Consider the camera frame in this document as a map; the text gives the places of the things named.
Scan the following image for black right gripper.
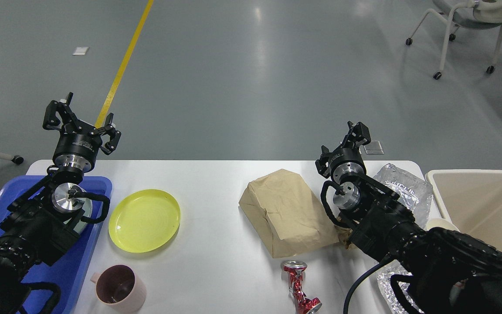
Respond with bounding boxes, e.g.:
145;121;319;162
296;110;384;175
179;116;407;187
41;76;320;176
315;121;371;181

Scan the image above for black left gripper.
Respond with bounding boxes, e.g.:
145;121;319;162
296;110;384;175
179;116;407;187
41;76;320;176
43;92;122;171

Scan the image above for yellow plastic plate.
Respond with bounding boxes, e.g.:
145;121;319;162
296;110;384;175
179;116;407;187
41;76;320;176
109;189;181;254

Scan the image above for pink mug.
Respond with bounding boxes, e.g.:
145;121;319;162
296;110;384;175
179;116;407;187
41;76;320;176
90;264;147;314

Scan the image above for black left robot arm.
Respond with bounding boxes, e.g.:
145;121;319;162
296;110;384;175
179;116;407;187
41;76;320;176
0;92;121;314

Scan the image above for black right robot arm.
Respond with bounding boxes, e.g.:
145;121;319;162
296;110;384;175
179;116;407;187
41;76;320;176
315;121;502;314

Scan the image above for floor outlet cover plate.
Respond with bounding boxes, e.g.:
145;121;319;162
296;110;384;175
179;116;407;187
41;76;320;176
363;140;385;155

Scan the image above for crumpled brown paper ball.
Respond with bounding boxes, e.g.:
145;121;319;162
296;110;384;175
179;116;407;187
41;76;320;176
334;214;357;250

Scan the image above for brown paper bag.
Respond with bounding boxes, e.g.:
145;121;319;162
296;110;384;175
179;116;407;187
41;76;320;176
239;169;339;258

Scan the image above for crumpled aluminium foil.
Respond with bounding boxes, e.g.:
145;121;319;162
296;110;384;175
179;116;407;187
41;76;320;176
373;163;434;314

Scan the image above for pale green plate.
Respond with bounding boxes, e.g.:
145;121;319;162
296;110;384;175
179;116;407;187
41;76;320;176
76;198;92;228

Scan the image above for white paper cup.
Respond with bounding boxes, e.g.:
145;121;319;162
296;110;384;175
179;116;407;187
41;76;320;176
425;217;459;231

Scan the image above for blue plastic tray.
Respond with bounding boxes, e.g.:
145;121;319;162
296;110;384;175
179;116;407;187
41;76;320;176
0;175;113;314

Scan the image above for crushed red can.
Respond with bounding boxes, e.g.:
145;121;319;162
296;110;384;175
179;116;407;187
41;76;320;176
282;260;322;314

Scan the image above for beige plastic bin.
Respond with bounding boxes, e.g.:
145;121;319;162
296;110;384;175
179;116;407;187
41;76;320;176
425;169;502;252

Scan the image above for white wheeled chair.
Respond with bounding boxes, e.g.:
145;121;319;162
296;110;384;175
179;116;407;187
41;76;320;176
406;0;502;80

